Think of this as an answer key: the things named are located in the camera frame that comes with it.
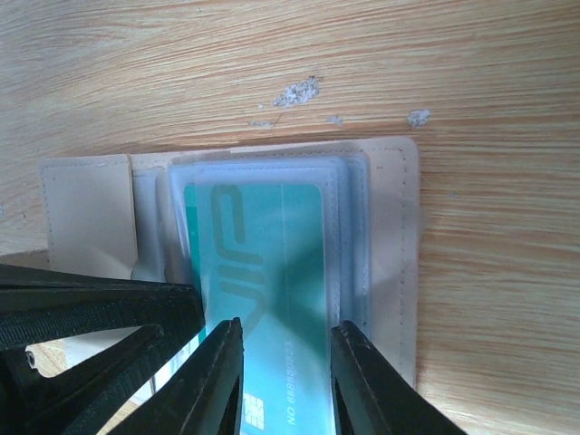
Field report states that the teal VIP credit card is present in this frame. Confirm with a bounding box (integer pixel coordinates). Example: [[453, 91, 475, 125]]
[[184, 182, 333, 434]]

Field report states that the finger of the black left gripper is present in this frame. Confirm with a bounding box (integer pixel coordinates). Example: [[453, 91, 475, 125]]
[[1, 265, 205, 434]]

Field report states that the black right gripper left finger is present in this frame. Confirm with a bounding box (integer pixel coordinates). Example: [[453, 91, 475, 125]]
[[111, 317, 244, 435]]

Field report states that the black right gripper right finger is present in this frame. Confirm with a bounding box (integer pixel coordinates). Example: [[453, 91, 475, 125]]
[[331, 321, 464, 435]]

